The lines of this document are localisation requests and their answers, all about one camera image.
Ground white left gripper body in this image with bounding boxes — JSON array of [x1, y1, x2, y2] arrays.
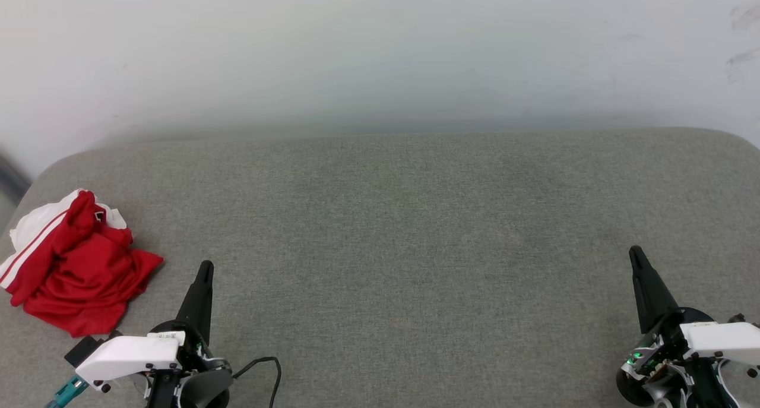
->
[[75, 320, 216, 392]]

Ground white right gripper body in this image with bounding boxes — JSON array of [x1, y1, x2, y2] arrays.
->
[[644, 307, 760, 362]]

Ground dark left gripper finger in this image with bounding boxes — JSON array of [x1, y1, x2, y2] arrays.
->
[[175, 261, 214, 344]]

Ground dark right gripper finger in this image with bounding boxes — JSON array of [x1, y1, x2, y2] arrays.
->
[[629, 246, 681, 336]]

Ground red and white shirt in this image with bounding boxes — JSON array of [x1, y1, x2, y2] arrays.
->
[[0, 188, 164, 339]]

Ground grey fabric sofa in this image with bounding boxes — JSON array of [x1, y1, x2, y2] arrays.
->
[[0, 128, 760, 408]]

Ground camera cable with teal plug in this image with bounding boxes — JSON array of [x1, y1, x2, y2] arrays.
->
[[45, 375, 90, 408]]

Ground thin black looping cable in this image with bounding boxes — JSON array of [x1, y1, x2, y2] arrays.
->
[[232, 356, 282, 408]]

